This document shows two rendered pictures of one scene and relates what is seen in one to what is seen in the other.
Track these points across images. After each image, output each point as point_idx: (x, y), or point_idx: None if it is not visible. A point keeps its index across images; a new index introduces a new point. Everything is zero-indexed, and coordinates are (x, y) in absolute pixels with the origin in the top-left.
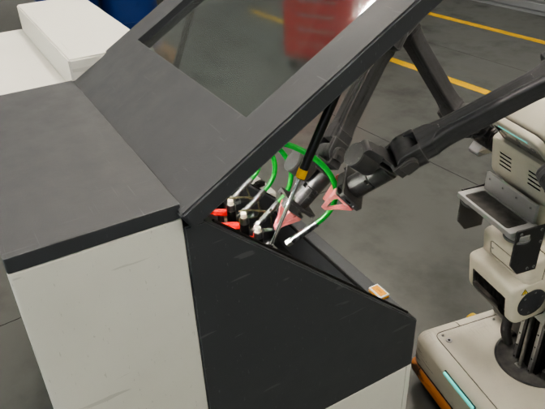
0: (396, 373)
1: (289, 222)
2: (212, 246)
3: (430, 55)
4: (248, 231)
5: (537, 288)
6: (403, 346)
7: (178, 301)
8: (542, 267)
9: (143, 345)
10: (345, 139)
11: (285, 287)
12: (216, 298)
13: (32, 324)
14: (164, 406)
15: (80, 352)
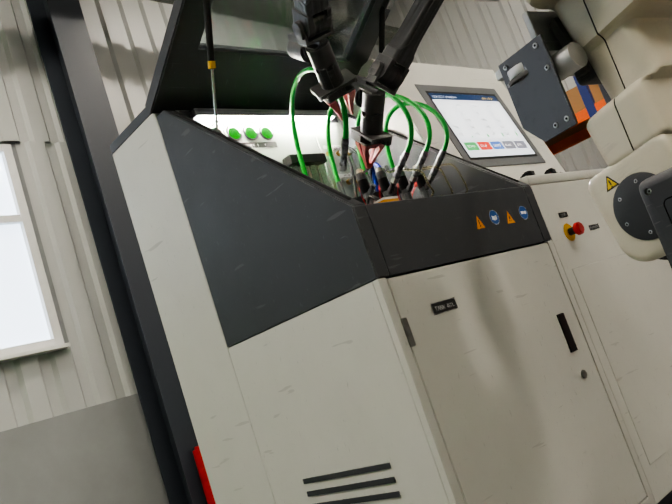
0: (362, 289)
1: (363, 154)
2: (169, 127)
3: None
4: (383, 186)
5: (635, 171)
6: (352, 246)
7: (166, 171)
8: (614, 121)
9: (160, 205)
10: (389, 51)
11: (216, 159)
12: (182, 169)
13: (122, 184)
14: (180, 262)
15: (139, 206)
